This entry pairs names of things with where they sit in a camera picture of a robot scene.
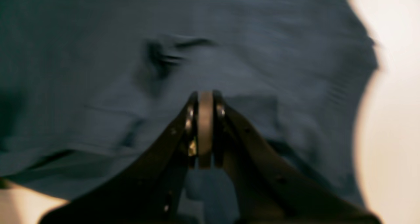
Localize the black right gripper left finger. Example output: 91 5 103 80
40 92 214 224

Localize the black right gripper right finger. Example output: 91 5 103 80
212 91 380 224

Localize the blue T-shirt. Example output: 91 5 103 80
0 0 377 224

